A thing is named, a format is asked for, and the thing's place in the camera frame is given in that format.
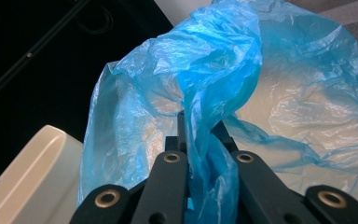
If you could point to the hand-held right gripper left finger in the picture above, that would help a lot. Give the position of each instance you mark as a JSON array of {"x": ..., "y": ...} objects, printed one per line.
[{"x": 175, "y": 144}]

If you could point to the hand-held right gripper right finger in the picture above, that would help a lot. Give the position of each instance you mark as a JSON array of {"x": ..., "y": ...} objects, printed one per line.
[{"x": 227, "y": 140}]

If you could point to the blue plastic bag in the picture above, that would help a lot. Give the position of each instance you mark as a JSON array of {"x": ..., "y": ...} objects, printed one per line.
[{"x": 214, "y": 62}]

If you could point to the white trash bin with face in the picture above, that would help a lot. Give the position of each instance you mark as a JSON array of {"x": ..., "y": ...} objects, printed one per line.
[{"x": 28, "y": 174}]

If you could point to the white panel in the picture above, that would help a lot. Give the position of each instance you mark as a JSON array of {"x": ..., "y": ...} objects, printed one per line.
[{"x": 180, "y": 11}]

